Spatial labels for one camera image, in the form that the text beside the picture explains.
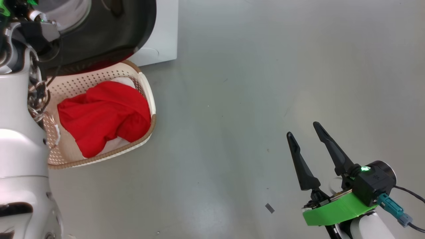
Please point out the small grey tape scrap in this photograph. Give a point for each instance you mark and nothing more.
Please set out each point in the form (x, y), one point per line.
(269, 208)

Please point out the red and white garment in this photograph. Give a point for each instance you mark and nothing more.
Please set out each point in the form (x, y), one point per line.
(114, 146)

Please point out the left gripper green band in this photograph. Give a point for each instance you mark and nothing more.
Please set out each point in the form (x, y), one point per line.
(46, 28)

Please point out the plain red garment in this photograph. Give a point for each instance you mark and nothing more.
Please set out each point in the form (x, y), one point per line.
(103, 113)

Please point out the washing machine glass door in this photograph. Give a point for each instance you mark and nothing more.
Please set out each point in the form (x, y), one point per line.
(116, 33)

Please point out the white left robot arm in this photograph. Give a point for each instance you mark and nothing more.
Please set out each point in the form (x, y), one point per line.
(20, 149)

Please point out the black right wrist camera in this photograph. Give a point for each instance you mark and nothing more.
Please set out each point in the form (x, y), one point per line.
(373, 184)

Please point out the white front-load washing machine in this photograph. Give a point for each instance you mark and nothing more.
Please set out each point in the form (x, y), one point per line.
(162, 33)

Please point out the cream perforated basket brown rim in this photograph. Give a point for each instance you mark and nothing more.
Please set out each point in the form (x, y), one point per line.
(146, 93)

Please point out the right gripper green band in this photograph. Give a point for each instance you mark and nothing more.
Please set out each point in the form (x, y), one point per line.
(335, 212)

